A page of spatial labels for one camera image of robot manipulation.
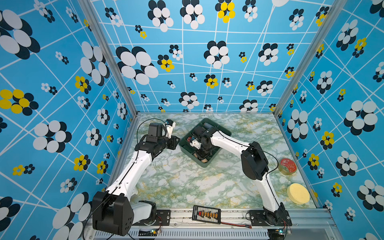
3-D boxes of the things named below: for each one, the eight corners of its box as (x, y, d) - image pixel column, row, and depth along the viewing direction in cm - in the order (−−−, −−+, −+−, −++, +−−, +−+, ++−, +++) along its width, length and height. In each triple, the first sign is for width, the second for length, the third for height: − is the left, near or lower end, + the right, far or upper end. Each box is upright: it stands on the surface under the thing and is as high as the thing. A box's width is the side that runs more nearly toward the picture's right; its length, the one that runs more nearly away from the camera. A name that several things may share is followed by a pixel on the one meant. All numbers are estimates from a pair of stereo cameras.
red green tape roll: (280, 174, 90) (283, 171, 87) (275, 161, 95) (278, 158, 92) (295, 174, 90) (299, 171, 87) (289, 161, 95) (293, 158, 92)
